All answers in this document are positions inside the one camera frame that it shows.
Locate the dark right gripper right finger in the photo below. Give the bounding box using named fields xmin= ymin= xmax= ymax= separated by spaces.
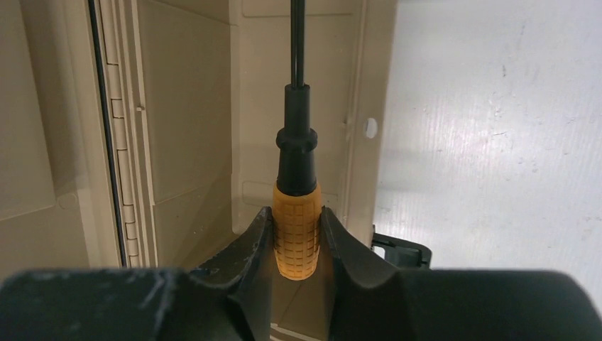
xmin=320 ymin=208 xmax=601 ymax=340

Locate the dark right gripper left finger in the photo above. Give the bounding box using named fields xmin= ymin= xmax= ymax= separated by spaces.
xmin=1 ymin=207 xmax=273 ymax=340

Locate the orange handled screwdriver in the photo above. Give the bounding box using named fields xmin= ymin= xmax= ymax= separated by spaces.
xmin=272 ymin=1 xmax=322 ymax=281

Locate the black box latch front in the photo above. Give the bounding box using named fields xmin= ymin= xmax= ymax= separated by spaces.
xmin=371 ymin=225 xmax=432 ymax=269

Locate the tan plastic tool box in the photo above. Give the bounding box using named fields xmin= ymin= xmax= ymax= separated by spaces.
xmin=4 ymin=1 xmax=396 ymax=333

